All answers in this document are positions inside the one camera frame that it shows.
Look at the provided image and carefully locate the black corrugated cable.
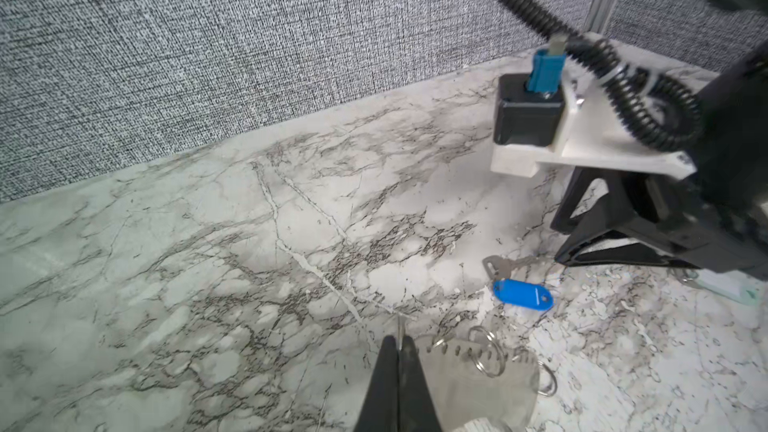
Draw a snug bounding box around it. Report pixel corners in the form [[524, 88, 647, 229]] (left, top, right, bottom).
[[461, 0, 704, 154]]

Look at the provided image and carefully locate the silver key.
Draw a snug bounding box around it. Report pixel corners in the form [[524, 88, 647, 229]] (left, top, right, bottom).
[[482, 255, 540, 282]]

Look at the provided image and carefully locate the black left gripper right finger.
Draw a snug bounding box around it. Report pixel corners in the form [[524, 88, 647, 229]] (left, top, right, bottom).
[[397, 335, 442, 432]]

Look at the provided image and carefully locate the blue capped key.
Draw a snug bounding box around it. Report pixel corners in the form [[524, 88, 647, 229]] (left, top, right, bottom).
[[492, 279, 554, 312]]

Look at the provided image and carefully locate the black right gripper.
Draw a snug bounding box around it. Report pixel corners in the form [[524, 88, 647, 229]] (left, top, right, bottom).
[[550, 38, 768, 282]]

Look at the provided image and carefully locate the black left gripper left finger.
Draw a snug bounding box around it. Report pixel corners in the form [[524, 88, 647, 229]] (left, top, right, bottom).
[[353, 336, 399, 432]]

